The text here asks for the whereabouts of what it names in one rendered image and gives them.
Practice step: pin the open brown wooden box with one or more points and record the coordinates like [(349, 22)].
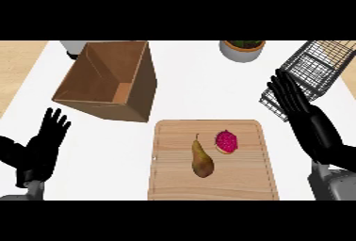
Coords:
[(111, 78)]

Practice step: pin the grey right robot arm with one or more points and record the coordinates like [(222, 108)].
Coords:
[(334, 182)]

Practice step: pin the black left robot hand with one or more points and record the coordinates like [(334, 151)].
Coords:
[(40, 150)]

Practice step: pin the brown green pear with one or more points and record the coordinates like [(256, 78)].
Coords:
[(201, 162)]

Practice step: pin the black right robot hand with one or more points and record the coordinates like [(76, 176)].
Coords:
[(309, 122)]

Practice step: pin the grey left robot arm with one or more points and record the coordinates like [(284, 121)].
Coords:
[(28, 191)]

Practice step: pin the pale wooden cutting board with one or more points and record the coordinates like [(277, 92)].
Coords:
[(212, 163)]

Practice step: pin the white pot with plant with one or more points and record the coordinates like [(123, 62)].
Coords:
[(241, 50)]

